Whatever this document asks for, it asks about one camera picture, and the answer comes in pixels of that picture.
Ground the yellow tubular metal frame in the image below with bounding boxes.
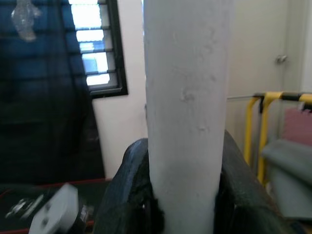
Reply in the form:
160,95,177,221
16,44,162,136
243,91,312,187

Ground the crumpled clear plastic piece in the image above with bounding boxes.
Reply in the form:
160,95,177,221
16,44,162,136
11,0,42,42

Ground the silver broom white grip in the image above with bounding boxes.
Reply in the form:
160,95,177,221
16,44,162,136
142,0,236,234

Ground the black framed louvre window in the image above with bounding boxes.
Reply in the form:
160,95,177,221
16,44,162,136
67,0,129,99

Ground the dark blue panel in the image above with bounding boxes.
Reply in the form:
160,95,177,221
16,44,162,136
0,0,106,184

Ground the white door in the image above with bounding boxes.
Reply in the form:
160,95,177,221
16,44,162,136
228,0,303,171

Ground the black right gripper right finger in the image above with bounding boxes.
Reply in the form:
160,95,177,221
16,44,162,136
214,129,303,234

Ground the small black bench pad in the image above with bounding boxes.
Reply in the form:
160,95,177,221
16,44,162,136
0,178,114,234

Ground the pink foam mat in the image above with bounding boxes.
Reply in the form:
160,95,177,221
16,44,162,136
282,107,312,147

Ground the grey cushion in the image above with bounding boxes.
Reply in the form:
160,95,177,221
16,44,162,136
262,138,312,217

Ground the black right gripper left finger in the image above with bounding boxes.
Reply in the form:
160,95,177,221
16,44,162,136
94,137,167,234

